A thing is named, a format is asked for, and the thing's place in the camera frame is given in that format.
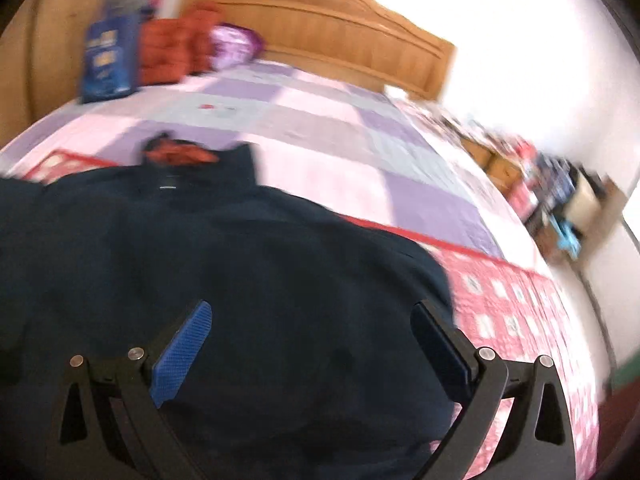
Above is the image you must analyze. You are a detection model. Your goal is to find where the dark navy jacket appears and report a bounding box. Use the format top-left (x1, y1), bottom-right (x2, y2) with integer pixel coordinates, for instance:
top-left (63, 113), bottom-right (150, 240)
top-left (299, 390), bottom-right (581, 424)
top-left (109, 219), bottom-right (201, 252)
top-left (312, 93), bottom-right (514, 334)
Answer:
top-left (1, 144), bottom-right (452, 479)

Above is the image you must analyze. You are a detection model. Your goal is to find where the wooden nightstand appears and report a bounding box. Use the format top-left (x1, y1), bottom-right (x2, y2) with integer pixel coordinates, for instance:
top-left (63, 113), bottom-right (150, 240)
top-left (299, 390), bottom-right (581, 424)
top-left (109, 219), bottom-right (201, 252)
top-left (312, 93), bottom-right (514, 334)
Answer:
top-left (460, 136), bottom-right (524, 196)

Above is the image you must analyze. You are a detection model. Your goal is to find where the pile of colourful clothes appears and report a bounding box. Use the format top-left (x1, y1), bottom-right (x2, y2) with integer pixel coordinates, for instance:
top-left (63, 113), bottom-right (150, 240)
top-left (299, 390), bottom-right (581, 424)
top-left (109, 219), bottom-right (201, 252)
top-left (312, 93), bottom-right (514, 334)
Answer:
top-left (506, 152), bottom-right (577, 237)

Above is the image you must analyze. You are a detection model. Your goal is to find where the wooden wardrobe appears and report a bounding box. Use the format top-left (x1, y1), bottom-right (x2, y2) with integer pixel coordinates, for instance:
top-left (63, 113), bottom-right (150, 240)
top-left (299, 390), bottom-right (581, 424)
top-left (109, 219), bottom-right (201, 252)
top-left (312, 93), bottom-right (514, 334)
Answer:
top-left (1, 0), bottom-right (103, 145)

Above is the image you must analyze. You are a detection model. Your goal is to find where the cardboard box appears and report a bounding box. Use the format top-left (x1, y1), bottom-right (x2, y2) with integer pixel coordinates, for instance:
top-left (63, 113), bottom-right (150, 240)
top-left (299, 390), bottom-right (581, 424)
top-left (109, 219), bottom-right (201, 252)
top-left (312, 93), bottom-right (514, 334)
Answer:
top-left (563, 171), bottom-right (628, 269)

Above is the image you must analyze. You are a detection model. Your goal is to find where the purple pink checkered bedspread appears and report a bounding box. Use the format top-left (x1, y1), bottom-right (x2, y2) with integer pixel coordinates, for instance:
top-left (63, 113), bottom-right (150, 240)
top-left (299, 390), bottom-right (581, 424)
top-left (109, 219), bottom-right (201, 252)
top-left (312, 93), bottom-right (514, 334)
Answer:
top-left (1, 61), bottom-right (599, 479)

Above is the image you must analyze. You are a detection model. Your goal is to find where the wooden headboard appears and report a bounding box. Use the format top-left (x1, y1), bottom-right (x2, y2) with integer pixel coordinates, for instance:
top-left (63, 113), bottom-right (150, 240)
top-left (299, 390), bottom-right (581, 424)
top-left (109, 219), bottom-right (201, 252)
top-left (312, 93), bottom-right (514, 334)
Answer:
top-left (179, 0), bottom-right (454, 101)

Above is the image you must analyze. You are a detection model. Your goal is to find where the orange red padded coat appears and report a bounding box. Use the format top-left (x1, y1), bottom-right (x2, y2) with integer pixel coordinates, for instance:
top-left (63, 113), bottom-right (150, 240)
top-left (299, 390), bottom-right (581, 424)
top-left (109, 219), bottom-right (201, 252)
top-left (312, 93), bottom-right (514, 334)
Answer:
top-left (139, 0), bottom-right (222, 86)

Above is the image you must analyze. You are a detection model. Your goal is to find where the light blue cloth item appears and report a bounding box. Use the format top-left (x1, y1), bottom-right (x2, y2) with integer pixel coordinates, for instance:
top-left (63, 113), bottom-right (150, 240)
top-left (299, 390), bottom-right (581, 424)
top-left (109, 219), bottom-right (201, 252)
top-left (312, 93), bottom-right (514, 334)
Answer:
top-left (549, 216), bottom-right (582, 259)

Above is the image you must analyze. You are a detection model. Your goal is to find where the purple patterned pillow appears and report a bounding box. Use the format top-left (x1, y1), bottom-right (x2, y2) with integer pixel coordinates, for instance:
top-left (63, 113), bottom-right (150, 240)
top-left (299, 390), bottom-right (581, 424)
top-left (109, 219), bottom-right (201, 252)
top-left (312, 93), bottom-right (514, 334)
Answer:
top-left (209, 23), bottom-right (264, 72)

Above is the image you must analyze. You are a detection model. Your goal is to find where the blue paper shopping bag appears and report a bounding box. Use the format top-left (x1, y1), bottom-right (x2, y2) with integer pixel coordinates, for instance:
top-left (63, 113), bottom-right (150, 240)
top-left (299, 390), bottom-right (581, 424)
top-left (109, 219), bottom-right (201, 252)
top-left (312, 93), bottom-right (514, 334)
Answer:
top-left (80, 12), bottom-right (141, 104)

